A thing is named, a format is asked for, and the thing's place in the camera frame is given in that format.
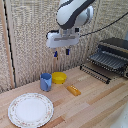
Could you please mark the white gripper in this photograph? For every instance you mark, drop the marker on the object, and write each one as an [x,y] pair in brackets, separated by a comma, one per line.
[62,39]

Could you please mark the orange toy bread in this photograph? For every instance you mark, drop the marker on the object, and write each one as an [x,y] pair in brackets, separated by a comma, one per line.
[73,90]

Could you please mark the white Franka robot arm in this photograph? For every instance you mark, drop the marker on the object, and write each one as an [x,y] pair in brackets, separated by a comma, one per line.
[71,11]

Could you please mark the open toaster oven door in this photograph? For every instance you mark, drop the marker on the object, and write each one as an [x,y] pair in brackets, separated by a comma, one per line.
[95,73]

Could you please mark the yellow bowl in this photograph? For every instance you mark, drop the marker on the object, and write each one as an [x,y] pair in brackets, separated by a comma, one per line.
[59,77]

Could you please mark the blue mug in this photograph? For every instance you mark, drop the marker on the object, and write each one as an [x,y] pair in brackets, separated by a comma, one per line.
[45,82]

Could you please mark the woven folding screen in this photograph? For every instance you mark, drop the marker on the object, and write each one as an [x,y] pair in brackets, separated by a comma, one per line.
[30,36]

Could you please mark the white floral-rimmed plate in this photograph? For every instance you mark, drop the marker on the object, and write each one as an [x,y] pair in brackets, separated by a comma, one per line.
[30,110]

